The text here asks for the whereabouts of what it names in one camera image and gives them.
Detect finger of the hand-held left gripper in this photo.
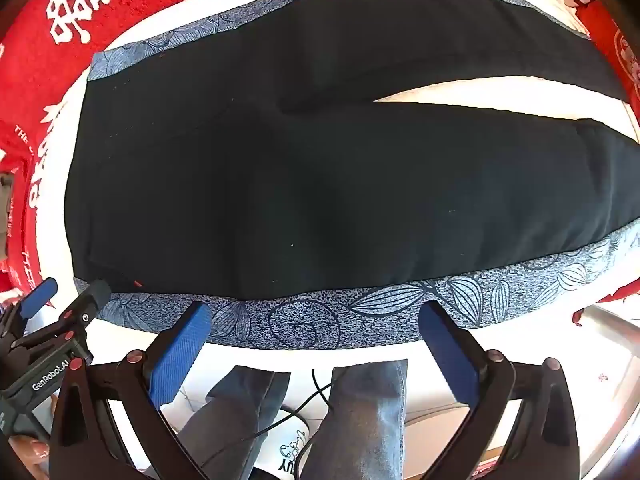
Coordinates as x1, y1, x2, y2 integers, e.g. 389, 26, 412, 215
0, 276, 59, 356
12, 279, 112, 361

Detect person's left hand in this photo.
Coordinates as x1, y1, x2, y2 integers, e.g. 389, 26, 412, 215
7, 435, 52, 468

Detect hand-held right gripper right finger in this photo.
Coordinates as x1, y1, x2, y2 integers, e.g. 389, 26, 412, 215
418, 301, 581, 480

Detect metal frame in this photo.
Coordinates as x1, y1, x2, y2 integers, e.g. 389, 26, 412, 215
580, 302, 640, 361

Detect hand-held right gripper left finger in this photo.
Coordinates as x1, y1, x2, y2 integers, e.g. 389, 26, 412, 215
50, 301, 214, 480

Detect white printed shoe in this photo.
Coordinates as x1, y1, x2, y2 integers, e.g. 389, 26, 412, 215
260, 405, 321, 480

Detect black pants with blue trim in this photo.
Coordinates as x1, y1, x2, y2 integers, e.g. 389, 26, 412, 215
64, 0, 640, 348

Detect black cable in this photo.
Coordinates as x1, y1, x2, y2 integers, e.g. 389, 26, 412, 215
240, 369, 333, 480

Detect person's right leg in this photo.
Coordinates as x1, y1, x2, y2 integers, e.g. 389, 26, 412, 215
307, 359, 408, 480

